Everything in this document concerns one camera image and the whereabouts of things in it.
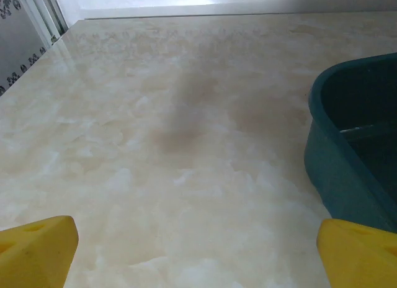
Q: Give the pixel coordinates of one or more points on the aluminium frame post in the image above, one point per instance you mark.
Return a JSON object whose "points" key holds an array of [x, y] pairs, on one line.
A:
{"points": [[43, 18]]}

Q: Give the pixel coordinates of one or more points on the dark teal plastic bin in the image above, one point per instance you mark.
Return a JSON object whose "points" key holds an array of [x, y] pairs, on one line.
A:
{"points": [[328, 170]]}

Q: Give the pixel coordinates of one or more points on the aluminium edge rail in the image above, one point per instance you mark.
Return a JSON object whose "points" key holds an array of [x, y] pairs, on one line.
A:
{"points": [[217, 12]]}

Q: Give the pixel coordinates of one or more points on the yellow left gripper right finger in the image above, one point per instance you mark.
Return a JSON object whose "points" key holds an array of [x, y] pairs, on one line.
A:
{"points": [[359, 257]]}

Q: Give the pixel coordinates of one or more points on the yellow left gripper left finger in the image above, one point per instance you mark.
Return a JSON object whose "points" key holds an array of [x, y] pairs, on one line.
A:
{"points": [[37, 254]]}

